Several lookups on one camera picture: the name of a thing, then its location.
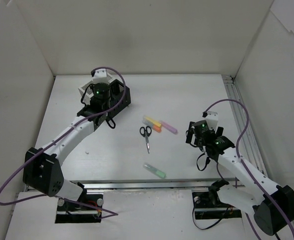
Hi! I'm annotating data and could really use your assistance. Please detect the purple highlighter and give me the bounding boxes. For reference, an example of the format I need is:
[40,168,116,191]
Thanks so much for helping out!
[160,120,178,135]

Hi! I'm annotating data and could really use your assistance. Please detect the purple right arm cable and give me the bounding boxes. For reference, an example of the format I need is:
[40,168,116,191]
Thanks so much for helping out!
[203,98,294,240]

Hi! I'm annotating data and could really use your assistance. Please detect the aluminium side rail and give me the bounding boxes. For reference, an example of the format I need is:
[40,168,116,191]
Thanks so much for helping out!
[222,75,294,240]

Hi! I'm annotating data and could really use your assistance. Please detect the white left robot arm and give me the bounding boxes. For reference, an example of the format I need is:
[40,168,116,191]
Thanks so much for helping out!
[22,82,111,210]

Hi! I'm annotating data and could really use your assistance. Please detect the yellow highlighter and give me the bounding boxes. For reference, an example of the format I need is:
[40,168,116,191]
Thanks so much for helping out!
[143,115,162,128]

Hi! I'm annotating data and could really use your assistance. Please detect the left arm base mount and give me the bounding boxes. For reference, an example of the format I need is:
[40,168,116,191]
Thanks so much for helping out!
[55,199,102,224]

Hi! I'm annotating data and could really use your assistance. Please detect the black handled scissors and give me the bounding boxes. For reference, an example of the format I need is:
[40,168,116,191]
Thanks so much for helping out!
[139,126,152,153]

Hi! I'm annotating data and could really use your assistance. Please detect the green highlighter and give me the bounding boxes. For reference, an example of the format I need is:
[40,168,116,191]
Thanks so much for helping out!
[143,163,166,179]

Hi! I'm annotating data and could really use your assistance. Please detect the white mesh double container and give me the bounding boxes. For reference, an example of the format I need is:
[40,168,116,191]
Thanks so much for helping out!
[78,72,114,105]

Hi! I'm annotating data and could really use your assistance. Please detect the black mesh double container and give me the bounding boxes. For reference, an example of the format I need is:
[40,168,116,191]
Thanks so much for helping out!
[108,79,131,119]

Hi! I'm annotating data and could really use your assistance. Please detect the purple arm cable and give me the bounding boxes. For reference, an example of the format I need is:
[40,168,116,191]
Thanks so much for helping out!
[203,98,294,240]
[0,66,126,217]

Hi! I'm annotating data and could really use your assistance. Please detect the aluminium front rail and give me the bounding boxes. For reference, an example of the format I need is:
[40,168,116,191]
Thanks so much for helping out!
[24,177,245,192]

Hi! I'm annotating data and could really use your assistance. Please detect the orange highlighter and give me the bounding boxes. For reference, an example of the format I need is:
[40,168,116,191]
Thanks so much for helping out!
[142,120,161,133]

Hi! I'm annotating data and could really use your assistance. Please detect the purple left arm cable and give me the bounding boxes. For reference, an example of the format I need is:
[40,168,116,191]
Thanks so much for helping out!
[0,66,126,217]

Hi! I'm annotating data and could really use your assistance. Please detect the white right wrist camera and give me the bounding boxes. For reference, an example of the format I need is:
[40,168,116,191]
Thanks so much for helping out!
[202,111,219,131]

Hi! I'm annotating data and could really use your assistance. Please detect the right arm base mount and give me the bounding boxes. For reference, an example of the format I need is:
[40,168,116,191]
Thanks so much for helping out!
[192,191,242,220]

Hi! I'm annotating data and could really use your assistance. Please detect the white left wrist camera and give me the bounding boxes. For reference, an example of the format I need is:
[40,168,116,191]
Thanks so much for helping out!
[91,68,109,85]

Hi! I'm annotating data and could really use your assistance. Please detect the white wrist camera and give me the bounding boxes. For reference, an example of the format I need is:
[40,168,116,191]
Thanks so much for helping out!
[91,68,109,85]
[202,111,219,131]

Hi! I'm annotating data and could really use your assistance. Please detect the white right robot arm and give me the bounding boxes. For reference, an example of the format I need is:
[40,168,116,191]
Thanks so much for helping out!
[186,120,294,236]

